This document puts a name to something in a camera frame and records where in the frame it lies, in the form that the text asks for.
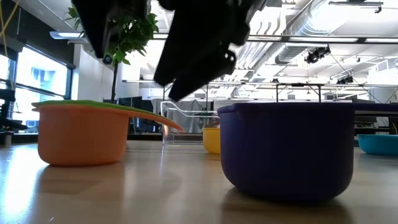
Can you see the silver ceiling duct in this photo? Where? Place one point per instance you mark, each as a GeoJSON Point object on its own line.
{"type": "Point", "coordinates": [308, 25]}

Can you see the teal measuring cup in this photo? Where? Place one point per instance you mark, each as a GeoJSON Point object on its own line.
{"type": "Point", "coordinates": [377, 144]}

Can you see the green leafy plant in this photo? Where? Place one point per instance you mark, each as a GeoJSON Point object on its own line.
{"type": "Point", "coordinates": [130, 37]}

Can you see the purple measuring cup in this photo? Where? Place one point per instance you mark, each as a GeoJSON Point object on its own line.
{"type": "Point", "coordinates": [286, 149]}

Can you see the clear plastic basket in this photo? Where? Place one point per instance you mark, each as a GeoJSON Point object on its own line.
{"type": "Point", "coordinates": [186, 137]}

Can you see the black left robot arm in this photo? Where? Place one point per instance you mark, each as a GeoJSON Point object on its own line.
{"type": "Point", "coordinates": [6, 95]}

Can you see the green measuring cup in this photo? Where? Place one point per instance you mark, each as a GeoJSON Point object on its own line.
{"type": "Point", "coordinates": [87, 103]}

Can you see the black aluminium table frame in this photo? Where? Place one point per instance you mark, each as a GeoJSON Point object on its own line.
{"type": "Point", "coordinates": [146, 137]}

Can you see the long ceiling light strip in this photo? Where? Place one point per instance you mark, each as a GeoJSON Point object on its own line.
{"type": "Point", "coordinates": [311, 39]}

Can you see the yellow measuring cup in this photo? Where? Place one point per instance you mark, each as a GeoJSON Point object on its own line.
{"type": "Point", "coordinates": [212, 140]}

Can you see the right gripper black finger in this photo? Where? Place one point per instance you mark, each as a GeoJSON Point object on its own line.
{"type": "Point", "coordinates": [180, 49]}
{"type": "Point", "coordinates": [205, 77]}

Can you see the black ceiling spotlight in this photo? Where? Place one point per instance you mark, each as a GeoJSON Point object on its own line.
{"type": "Point", "coordinates": [317, 55]}
{"type": "Point", "coordinates": [345, 80]}

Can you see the orange measuring cup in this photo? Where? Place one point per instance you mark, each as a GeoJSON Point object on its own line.
{"type": "Point", "coordinates": [81, 137]}

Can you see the white ceiling light fixture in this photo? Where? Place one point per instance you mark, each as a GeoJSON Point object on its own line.
{"type": "Point", "coordinates": [66, 35]}

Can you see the black computer monitors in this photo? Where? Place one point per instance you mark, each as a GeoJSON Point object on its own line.
{"type": "Point", "coordinates": [136, 105]}

